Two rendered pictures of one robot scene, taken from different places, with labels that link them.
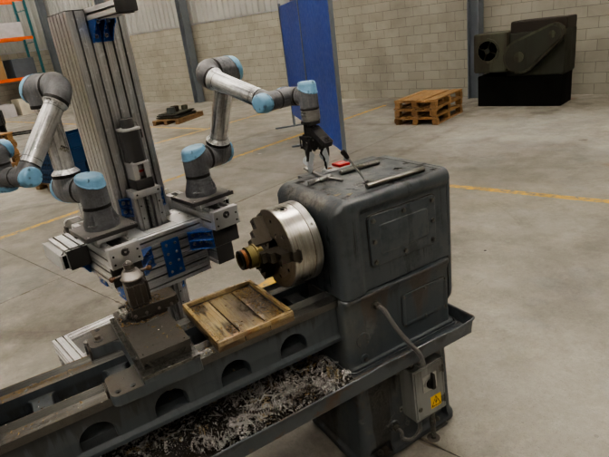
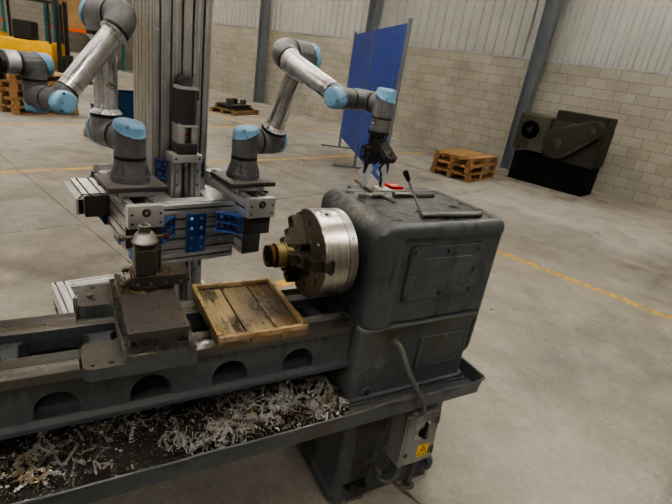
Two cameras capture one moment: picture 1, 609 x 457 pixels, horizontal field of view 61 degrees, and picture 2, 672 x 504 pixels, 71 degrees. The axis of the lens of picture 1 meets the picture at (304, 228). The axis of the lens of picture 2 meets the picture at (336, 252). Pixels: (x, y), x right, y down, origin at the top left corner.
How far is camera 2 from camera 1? 33 cm
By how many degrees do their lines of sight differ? 2
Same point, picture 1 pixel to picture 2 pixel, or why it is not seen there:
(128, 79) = (199, 35)
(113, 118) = (173, 71)
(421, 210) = (467, 256)
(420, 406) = (405, 452)
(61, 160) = (104, 97)
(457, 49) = (502, 120)
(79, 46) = not seen: outside the picture
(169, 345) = (164, 328)
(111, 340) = (103, 303)
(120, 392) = (94, 365)
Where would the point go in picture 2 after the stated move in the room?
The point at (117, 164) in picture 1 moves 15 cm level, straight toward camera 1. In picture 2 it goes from (164, 121) to (163, 127)
